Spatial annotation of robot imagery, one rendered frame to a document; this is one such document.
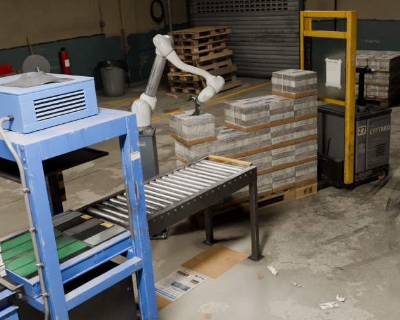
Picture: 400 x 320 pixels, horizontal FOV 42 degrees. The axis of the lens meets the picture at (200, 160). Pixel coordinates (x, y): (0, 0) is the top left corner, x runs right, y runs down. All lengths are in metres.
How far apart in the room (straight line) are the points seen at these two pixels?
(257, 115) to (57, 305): 2.90
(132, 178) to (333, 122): 3.42
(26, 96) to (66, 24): 9.13
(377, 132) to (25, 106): 4.13
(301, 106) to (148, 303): 2.83
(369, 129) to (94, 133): 3.72
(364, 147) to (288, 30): 6.74
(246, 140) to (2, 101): 2.78
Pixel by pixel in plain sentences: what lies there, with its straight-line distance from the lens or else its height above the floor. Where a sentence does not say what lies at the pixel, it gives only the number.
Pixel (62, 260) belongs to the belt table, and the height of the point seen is 0.80.
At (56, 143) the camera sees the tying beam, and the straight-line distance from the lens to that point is 2.57.
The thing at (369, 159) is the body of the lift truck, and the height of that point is 0.29.
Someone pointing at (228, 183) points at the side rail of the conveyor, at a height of 0.77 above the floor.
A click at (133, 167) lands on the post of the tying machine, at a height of 1.26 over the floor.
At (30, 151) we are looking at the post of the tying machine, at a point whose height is 1.51.
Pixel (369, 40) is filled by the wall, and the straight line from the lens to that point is 11.40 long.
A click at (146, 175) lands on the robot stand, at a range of 4.68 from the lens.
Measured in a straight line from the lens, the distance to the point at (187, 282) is 4.17.
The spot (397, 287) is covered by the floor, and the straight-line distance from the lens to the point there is 4.18.
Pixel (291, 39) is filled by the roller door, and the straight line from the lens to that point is 12.21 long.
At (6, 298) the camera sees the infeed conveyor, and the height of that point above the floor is 0.75.
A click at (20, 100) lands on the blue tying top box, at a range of 2.65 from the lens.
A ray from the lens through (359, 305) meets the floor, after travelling 3.93.
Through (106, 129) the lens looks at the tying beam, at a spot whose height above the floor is 1.50.
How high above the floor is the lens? 2.16
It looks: 18 degrees down
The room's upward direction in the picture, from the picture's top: 4 degrees counter-clockwise
